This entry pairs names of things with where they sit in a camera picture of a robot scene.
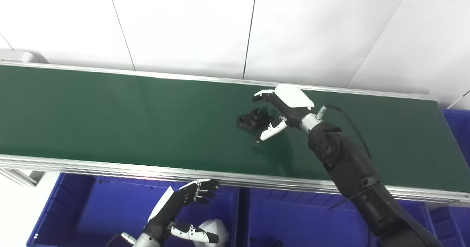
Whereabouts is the aluminium conveyor support leg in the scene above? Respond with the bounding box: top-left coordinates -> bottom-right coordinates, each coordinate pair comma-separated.
0,168 -> 46,187

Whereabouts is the grey conveyor motor cover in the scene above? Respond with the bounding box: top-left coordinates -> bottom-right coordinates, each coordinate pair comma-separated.
0,50 -> 48,64

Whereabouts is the white plastic part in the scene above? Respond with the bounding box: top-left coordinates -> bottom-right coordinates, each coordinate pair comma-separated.
198,219 -> 231,244

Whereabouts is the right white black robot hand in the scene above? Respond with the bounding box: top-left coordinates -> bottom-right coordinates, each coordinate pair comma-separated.
252,84 -> 316,143

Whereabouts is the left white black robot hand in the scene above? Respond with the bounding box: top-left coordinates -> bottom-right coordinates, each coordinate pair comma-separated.
145,179 -> 220,244

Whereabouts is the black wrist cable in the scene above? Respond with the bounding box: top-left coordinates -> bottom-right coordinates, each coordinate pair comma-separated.
317,103 -> 372,160

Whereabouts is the green conveyor belt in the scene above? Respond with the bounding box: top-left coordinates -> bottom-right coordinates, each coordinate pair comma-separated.
0,65 -> 470,193

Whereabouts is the black flanged metal part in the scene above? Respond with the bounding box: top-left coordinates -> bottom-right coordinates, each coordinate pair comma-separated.
237,108 -> 274,130

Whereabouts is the blue plastic bin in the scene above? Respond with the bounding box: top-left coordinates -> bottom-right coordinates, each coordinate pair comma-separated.
26,172 -> 241,247
441,109 -> 470,178
428,203 -> 470,247
239,187 -> 437,247

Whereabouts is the aluminium conveyor side rail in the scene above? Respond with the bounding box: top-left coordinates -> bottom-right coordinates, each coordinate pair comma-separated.
0,154 -> 470,207
0,61 -> 437,101

